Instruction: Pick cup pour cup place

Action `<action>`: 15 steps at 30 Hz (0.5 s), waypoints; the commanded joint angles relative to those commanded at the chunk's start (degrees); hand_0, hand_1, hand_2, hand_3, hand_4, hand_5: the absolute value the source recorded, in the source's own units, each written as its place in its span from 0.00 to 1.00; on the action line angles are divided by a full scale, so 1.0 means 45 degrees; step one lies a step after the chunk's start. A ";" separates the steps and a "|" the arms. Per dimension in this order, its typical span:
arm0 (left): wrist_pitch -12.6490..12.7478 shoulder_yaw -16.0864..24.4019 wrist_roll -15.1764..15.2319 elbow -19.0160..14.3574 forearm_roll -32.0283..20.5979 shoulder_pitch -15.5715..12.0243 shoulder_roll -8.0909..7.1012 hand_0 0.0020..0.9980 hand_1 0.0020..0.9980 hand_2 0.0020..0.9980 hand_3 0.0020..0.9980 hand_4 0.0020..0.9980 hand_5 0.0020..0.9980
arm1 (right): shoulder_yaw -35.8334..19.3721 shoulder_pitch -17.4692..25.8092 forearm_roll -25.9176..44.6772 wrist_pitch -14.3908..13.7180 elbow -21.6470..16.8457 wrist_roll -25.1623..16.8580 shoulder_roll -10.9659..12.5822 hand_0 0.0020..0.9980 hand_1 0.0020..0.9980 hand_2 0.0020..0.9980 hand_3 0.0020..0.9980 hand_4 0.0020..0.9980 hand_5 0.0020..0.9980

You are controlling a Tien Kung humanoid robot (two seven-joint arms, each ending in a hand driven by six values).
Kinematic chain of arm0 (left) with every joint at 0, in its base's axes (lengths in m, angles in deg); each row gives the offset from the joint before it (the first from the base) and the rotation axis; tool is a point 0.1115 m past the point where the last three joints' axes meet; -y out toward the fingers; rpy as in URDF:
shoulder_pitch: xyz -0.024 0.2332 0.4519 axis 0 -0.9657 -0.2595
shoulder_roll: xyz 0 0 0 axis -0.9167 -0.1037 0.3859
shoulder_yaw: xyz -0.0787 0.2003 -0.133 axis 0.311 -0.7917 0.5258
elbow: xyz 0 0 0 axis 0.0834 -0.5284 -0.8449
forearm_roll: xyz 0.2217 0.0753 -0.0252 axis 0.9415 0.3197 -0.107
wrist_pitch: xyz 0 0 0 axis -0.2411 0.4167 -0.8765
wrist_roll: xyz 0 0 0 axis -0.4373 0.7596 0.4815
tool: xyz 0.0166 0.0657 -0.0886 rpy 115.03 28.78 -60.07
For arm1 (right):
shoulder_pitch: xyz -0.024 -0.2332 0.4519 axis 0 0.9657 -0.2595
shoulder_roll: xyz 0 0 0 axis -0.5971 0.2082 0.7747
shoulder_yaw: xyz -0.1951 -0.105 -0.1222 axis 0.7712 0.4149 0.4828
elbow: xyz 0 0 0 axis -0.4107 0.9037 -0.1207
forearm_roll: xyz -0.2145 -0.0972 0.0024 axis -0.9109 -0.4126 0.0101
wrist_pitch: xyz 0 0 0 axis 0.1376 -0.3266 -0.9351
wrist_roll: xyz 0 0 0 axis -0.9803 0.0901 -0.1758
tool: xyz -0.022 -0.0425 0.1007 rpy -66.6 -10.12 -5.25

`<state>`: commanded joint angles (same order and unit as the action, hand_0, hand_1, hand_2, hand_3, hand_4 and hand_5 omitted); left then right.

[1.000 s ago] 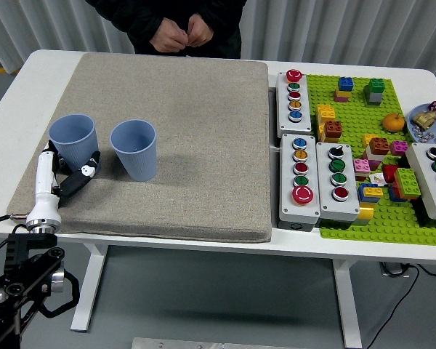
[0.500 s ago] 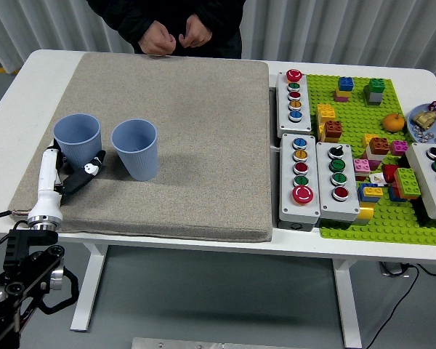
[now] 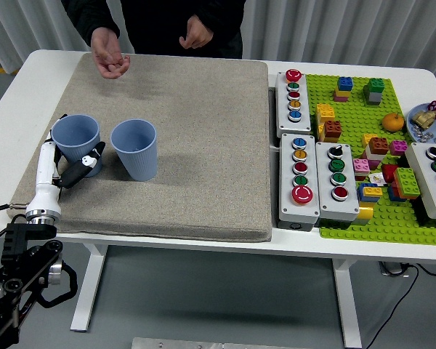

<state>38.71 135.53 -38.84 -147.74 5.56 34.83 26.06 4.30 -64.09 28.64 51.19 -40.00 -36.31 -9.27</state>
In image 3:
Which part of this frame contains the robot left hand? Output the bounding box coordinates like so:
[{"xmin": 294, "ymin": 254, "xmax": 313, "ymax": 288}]
[{"xmin": 25, "ymin": 114, "xmax": 106, "ymax": 216}]

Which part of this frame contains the person's left hand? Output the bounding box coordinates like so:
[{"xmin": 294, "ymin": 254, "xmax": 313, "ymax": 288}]
[{"xmin": 179, "ymin": 15, "xmax": 214, "ymax": 50}]

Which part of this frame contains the person's right hand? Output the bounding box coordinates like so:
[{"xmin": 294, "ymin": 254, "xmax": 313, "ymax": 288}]
[{"xmin": 90, "ymin": 27, "xmax": 131, "ymax": 80}]

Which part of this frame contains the blue ribbed cup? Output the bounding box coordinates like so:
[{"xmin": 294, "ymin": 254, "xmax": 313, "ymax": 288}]
[
  {"xmin": 50, "ymin": 114, "xmax": 105, "ymax": 178},
  {"xmin": 110, "ymin": 119, "xmax": 158, "ymax": 182}
]

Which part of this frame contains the person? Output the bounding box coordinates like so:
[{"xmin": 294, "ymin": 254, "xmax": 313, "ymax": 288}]
[{"xmin": 60, "ymin": 0, "xmax": 248, "ymax": 60}]

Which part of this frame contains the white table leg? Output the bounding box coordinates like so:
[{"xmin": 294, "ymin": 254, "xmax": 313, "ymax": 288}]
[
  {"xmin": 330, "ymin": 258, "xmax": 363, "ymax": 348},
  {"xmin": 69, "ymin": 243, "xmax": 110, "ymax": 332}
]

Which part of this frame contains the small five-button control box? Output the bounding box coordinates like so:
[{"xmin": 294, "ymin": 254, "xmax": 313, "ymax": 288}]
[{"xmin": 275, "ymin": 69, "xmax": 312, "ymax": 138}]

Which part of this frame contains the grey-brown mat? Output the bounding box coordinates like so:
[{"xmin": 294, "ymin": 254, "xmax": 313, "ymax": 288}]
[{"xmin": 7, "ymin": 52, "xmax": 273, "ymax": 244}]

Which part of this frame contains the white curtain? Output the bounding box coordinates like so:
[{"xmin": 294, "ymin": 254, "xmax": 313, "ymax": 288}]
[{"xmin": 0, "ymin": 0, "xmax": 436, "ymax": 79}]

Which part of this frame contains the brown toy brick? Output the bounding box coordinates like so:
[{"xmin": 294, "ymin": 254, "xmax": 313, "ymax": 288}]
[
  {"xmin": 323, "ymin": 119, "xmax": 344, "ymax": 143},
  {"xmin": 368, "ymin": 137, "xmax": 390, "ymax": 156}
]

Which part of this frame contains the green toy brick baseplate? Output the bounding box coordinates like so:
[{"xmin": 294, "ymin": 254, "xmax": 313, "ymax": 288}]
[{"xmin": 304, "ymin": 73, "xmax": 436, "ymax": 246}]

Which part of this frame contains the large five-button control box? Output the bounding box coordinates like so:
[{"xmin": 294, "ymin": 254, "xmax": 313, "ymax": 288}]
[{"xmin": 278, "ymin": 132, "xmax": 321, "ymax": 231}]

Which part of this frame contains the grey toy brick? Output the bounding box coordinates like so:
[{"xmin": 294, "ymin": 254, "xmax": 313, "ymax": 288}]
[{"xmin": 363, "ymin": 85, "xmax": 382, "ymax": 107}]

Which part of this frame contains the four-button control box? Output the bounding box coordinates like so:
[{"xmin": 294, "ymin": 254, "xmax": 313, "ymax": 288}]
[
  {"xmin": 315, "ymin": 141, "xmax": 360, "ymax": 229},
  {"xmin": 405, "ymin": 142, "xmax": 436, "ymax": 229}
]

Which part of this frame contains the white toy brick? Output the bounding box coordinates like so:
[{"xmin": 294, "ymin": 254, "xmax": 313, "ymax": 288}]
[{"xmin": 365, "ymin": 147, "xmax": 386, "ymax": 164}]

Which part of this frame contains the orange fruit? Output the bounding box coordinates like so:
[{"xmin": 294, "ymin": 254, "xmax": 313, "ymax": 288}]
[{"xmin": 381, "ymin": 112, "xmax": 405, "ymax": 132}]

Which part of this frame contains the magenta toy brick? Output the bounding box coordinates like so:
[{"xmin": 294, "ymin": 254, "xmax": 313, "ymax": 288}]
[{"xmin": 389, "ymin": 140, "xmax": 408, "ymax": 157}]

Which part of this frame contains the red toy brick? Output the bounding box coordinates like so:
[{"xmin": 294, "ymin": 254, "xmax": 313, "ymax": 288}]
[{"xmin": 380, "ymin": 163, "xmax": 400, "ymax": 185}]

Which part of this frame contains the brass valve red handwheel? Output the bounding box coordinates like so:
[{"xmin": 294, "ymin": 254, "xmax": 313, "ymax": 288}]
[{"xmin": 411, "ymin": 100, "xmax": 436, "ymax": 131}]

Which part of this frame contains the large green toy brick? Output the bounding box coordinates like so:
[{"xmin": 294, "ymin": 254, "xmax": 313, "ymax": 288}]
[{"xmin": 393, "ymin": 167, "xmax": 421, "ymax": 201}]

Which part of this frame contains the grey power adapter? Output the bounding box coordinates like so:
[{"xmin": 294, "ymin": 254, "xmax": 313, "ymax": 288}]
[{"xmin": 379, "ymin": 261, "xmax": 412, "ymax": 278}]

